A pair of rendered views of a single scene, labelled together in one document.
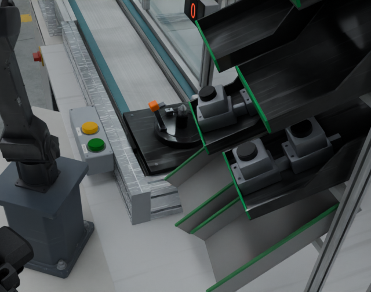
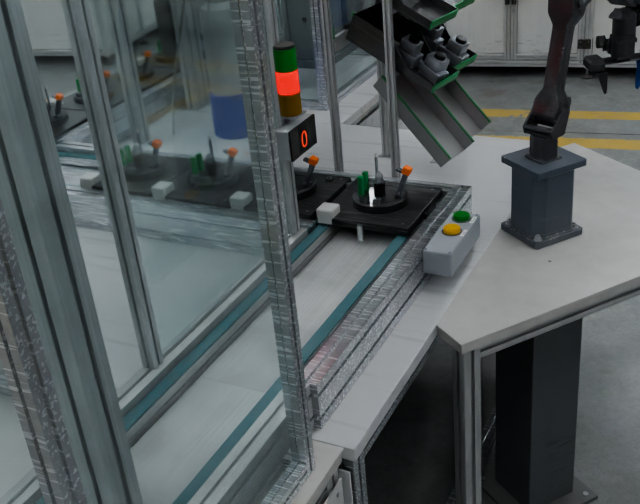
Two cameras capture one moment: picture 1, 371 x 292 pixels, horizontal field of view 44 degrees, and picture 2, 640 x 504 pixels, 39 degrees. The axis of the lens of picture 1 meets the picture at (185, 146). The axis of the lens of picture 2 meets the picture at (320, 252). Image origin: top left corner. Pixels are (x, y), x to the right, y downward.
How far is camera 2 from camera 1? 2.74 m
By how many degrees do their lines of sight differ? 96
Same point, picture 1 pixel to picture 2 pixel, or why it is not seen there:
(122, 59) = (302, 321)
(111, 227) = (488, 224)
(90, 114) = (436, 242)
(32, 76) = not seen: outside the picture
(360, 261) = (354, 165)
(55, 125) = (456, 311)
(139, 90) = (341, 277)
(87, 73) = (387, 284)
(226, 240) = not seen: hidden behind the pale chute
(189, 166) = (433, 143)
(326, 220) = not seen: hidden behind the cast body
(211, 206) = (452, 122)
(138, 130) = (414, 212)
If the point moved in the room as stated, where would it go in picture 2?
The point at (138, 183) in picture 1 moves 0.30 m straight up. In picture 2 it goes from (457, 193) to (454, 78)
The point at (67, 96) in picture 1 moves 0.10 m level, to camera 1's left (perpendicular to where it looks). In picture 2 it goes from (408, 340) to (442, 359)
